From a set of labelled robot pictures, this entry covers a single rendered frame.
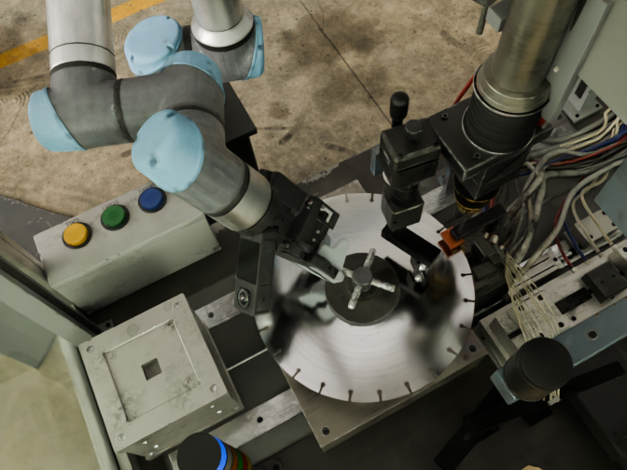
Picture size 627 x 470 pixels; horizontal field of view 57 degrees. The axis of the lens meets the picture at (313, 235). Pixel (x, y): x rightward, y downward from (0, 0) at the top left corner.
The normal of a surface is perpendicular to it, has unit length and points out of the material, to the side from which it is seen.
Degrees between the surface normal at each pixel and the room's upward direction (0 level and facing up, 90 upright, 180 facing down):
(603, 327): 0
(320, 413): 0
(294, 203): 61
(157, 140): 32
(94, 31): 48
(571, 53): 90
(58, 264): 0
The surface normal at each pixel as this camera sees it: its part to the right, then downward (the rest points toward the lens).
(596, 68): -0.88, 0.44
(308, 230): 0.69, 0.21
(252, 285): -0.71, 0.04
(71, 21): 0.06, -0.18
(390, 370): -0.07, -0.44
